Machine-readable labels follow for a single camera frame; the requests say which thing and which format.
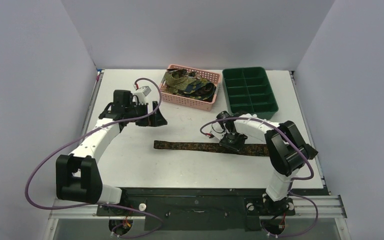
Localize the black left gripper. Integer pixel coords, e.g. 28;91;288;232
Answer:
125;101;167;127

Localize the dark patterned necktie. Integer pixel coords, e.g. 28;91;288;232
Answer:
153;140;270;157

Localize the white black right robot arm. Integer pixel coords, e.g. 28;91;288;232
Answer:
209;111;318;214

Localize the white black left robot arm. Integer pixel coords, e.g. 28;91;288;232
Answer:
55;86;167;215

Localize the pile of patterned ties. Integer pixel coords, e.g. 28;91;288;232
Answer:
163;68;217;102

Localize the green divided plastic tray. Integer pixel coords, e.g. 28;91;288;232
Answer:
222;66;279;120

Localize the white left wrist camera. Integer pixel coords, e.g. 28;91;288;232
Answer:
133;86;152;105

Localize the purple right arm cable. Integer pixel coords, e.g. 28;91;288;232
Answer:
199;116;319;239

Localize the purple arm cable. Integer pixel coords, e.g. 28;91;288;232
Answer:
199;116;319;239
24;77;164;240

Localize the black metal base rail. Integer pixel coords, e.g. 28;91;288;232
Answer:
50;188;347;231

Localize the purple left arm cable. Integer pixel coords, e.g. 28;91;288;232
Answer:
24;77;164;240

